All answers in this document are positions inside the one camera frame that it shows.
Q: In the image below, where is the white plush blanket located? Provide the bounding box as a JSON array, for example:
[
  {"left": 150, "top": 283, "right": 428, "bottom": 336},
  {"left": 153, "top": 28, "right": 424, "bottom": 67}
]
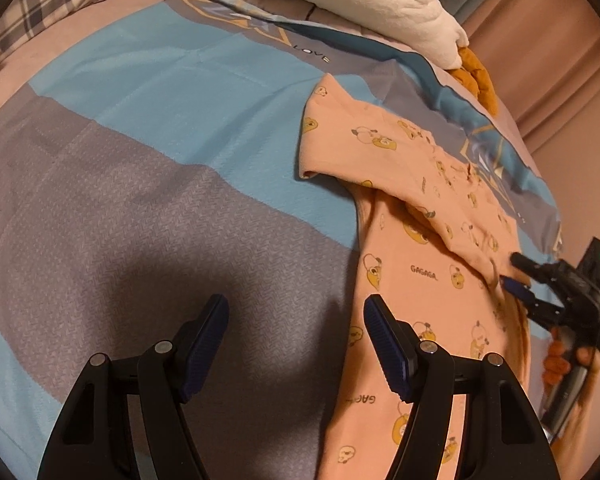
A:
[{"left": 262, "top": 0, "right": 470, "bottom": 70}]

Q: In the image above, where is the plaid pillow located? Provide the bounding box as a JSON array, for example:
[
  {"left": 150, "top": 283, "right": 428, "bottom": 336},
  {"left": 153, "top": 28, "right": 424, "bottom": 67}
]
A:
[{"left": 0, "top": 0, "right": 133, "bottom": 101}]

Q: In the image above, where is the pink curtain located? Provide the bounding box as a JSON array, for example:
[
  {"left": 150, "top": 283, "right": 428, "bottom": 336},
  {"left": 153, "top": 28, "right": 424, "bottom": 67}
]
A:
[{"left": 460, "top": 0, "right": 600, "bottom": 261}]

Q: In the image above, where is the person's right hand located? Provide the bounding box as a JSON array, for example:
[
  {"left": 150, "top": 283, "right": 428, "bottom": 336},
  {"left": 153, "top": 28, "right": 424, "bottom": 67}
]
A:
[{"left": 542, "top": 326, "right": 600, "bottom": 387}]

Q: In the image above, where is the blue and grey bed cover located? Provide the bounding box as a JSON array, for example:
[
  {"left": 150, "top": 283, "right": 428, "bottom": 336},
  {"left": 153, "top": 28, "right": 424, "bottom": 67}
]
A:
[{"left": 0, "top": 0, "right": 566, "bottom": 480}]

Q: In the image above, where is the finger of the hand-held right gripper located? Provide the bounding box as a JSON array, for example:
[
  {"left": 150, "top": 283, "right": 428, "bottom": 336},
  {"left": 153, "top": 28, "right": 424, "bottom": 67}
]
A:
[
  {"left": 500, "top": 275, "right": 566, "bottom": 330},
  {"left": 509, "top": 252, "right": 563, "bottom": 286}
]

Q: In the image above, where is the pink cartoon print garment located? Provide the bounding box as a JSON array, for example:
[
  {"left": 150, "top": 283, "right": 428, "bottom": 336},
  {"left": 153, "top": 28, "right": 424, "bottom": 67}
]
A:
[{"left": 296, "top": 72, "right": 533, "bottom": 480}]

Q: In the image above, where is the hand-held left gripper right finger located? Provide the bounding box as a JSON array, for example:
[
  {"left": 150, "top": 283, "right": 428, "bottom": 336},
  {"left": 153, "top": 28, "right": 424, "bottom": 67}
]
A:
[{"left": 363, "top": 295, "right": 563, "bottom": 480}]

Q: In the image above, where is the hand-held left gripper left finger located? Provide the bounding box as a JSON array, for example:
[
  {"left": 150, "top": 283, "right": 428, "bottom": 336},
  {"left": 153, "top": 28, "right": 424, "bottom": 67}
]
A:
[{"left": 36, "top": 294, "right": 230, "bottom": 480}]

